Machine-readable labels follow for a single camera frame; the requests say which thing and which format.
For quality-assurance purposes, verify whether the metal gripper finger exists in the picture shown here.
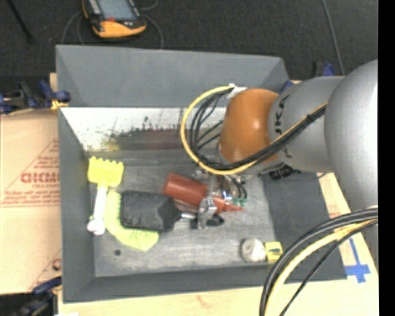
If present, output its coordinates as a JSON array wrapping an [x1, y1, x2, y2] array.
[[207, 201, 219, 224], [197, 199, 209, 229]]

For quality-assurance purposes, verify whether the grey-white round lump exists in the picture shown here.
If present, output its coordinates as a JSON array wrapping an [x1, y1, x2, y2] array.
[[239, 238, 267, 263]]

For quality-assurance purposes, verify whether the black cloth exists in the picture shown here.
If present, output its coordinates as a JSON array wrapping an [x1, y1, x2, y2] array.
[[119, 190, 183, 233]]

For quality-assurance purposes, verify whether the small yellow box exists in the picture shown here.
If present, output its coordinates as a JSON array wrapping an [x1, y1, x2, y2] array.
[[264, 240, 284, 263]]

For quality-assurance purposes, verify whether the grey metal bin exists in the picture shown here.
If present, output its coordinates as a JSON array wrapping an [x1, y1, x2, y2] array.
[[55, 44, 347, 302]]

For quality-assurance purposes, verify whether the brown cardboard board red print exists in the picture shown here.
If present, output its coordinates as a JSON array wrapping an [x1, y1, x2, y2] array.
[[0, 107, 64, 296]]

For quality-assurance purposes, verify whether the black cylinder on white bracket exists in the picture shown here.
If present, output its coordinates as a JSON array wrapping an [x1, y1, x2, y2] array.
[[268, 164, 301, 181]]

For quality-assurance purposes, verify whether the yellow toy rake white handle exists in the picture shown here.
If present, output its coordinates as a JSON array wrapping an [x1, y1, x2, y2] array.
[[86, 155, 125, 237]]

